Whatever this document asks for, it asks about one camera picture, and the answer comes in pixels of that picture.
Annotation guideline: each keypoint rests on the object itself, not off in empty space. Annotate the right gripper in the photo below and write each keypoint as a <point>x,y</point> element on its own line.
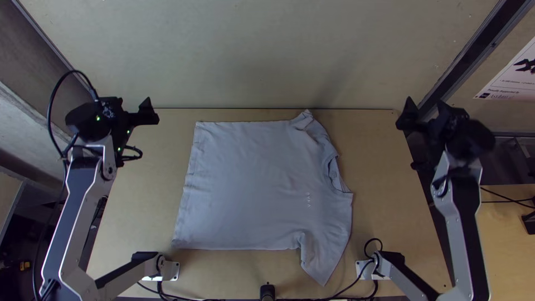
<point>447,119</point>

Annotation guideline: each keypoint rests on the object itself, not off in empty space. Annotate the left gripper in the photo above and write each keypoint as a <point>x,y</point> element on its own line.
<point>117,113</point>

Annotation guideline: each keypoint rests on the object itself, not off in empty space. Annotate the grey t-shirt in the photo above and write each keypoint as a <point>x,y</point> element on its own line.
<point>259,184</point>

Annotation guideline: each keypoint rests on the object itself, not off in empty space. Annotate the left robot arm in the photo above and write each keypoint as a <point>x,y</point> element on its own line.
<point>83,184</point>

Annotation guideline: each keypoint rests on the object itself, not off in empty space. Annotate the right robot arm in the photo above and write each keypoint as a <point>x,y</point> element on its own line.
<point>457,209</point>

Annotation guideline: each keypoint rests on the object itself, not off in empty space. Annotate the white wall poster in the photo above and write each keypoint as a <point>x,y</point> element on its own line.
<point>512,75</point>

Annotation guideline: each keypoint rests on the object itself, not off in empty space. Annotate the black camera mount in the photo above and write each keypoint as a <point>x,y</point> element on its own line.
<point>267,292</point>

